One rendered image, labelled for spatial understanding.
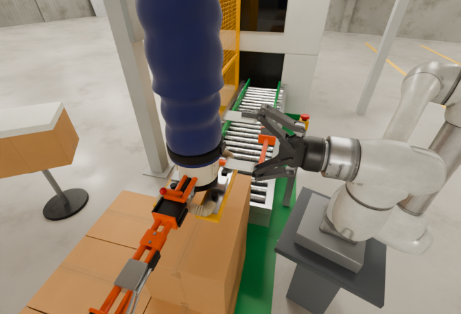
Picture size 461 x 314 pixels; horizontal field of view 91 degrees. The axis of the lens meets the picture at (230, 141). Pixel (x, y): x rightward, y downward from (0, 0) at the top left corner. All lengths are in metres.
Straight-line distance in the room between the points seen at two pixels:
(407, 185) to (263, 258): 1.72
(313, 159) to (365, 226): 0.21
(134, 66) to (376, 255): 2.14
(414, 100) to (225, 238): 0.86
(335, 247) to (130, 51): 1.99
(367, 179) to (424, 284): 2.04
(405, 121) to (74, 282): 1.68
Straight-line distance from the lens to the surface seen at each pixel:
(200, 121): 0.74
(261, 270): 2.08
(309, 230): 1.31
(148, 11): 0.66
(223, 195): 1.00
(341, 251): 1.30
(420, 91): 0.86
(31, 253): 2.71
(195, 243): 1.10
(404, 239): 1.22
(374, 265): 1.44
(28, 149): 2.29
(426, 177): 0.53
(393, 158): 0.50
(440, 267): 2.68
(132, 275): 0.74
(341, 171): 0.49
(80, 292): 1.64
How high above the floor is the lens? 1.89
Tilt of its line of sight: 36 degrees down
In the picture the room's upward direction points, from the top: straight up
